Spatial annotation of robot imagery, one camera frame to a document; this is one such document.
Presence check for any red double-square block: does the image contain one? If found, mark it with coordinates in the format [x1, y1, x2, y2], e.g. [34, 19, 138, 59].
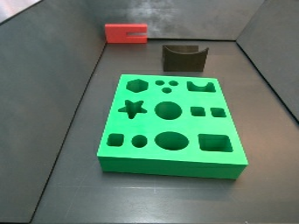
[106, 24, 147, 44]

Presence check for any green foam shape board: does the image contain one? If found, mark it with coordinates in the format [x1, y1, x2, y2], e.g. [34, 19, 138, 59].
[98, 74, 249, 179]

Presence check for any black curved cradle block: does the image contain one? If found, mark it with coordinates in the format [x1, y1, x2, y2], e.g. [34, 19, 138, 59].
[163, 45, 210, 72]

